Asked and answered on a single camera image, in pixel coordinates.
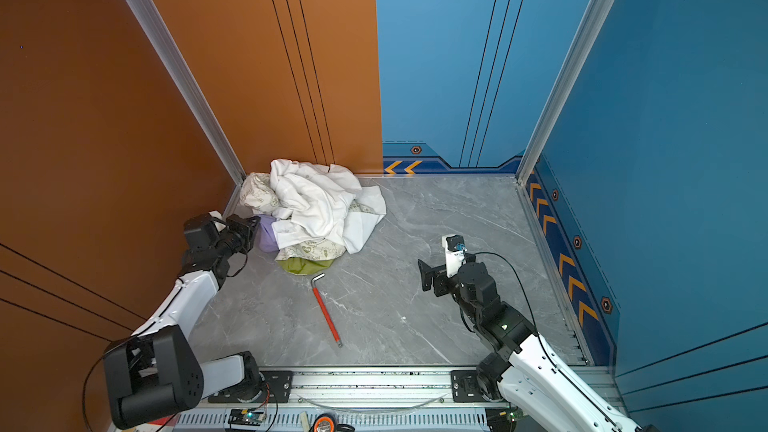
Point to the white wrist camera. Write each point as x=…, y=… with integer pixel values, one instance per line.
x=218, y=220
x=454, y=248

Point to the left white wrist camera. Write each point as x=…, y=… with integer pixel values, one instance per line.
x=218, y=220

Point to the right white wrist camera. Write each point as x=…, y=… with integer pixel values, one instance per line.
x=454, y=248

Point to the green cloth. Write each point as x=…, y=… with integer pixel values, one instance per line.
x=304, y=267

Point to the aluminium front rail frame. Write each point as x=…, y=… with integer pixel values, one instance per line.
x=378, y=399

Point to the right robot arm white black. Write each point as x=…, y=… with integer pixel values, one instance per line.
x=522, y=368

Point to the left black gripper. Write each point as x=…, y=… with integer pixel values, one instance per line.
x=248, y=232

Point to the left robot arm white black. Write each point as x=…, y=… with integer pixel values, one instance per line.
x=154, y=373

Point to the purple cloth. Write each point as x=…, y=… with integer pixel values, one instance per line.
x=267, y=241

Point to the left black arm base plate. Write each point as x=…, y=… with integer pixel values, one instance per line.
x=274, y=386

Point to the green circuit board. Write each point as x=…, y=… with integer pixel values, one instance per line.
x=246, y=419

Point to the white cloth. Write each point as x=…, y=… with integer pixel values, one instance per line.
x=323, y=203

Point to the floral patterned cream cloth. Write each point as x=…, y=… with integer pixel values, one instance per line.
x=257, y=195

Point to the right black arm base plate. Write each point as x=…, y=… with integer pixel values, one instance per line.
x=469, y=386

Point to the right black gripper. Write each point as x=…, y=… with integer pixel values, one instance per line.
x=439, y=274

